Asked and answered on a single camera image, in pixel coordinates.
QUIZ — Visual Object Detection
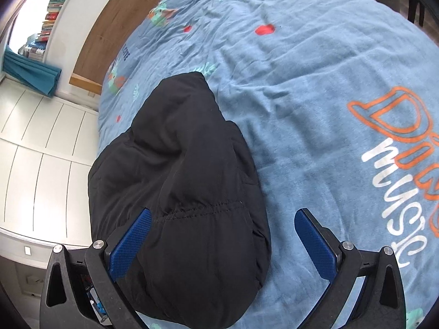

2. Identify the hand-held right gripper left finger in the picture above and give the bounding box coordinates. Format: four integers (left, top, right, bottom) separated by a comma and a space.
40, 208, 153, 329

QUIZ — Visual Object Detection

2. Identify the row of books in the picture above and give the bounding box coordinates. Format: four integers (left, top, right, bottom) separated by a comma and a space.
26, 0, 81, 59

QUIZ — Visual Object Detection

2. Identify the wooden headboard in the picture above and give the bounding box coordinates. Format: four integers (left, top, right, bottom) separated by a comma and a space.
69, 0, 193, 95

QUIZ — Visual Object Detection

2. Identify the dark chair leg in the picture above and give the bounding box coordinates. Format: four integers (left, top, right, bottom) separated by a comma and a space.
408, 0, 427, 28

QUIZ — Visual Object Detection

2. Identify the blue printed bedsheet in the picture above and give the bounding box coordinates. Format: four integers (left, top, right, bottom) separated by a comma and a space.
98, 0, 439, 329

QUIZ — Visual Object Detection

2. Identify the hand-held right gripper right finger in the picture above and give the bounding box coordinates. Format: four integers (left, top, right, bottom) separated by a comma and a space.
294, 208, 407, 329

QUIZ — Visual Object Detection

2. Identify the teal cloth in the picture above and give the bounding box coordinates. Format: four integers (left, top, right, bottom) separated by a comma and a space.
3, 50, 62, 98

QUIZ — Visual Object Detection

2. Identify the black puffer jacket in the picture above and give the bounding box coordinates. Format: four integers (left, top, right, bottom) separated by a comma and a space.
87, 72, 271, 329

